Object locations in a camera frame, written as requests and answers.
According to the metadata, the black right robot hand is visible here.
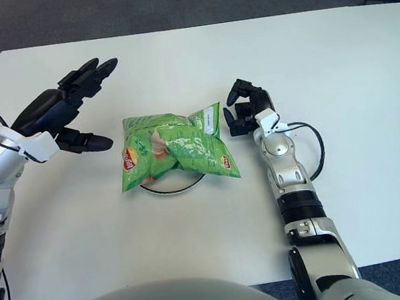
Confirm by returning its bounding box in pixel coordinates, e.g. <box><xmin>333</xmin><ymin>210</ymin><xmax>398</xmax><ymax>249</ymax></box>
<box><xmin>218</xmin><ymin>74</ymin><xmax>279</xmax><ymax>139</ymax></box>

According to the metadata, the green chips bag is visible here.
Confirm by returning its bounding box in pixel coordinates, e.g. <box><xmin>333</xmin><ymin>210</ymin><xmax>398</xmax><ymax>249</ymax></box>
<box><xmin>110</xmin><ymin>98</ymin><xmax>243</xmax><ymax>196</ymax></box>

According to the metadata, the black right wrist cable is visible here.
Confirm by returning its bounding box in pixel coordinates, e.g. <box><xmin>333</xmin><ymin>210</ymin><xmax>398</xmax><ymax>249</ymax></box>
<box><xmin>280</xmin><ymin>117</ymin><xmax>330</xmax><ymax>185</ymax></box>

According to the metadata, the white plate black rim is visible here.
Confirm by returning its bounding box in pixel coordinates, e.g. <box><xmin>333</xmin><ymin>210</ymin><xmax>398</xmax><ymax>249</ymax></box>
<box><xmin>139</xmin><ymin>167</ymin><xmax>210</xmax><ymax>200</ymax></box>

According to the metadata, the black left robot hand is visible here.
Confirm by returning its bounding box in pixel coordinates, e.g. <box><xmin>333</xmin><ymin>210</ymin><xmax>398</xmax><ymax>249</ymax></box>
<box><xmin>2</xmin><ymin>55</ymin><xmax>130</xmax><ymax>164</ymax></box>

